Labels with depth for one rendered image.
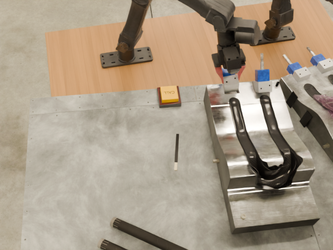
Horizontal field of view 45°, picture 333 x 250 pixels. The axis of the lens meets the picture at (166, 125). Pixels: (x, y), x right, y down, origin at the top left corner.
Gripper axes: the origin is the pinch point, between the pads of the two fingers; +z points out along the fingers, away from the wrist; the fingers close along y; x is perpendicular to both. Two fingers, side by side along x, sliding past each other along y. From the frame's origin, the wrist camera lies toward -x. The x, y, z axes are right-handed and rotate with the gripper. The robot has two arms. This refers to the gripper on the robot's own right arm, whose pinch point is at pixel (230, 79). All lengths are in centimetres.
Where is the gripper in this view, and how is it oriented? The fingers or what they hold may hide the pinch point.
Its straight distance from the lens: 139.6
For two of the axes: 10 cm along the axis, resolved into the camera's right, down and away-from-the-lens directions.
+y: 9.8, -1.8, -0.5
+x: -0.8, -6.4, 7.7
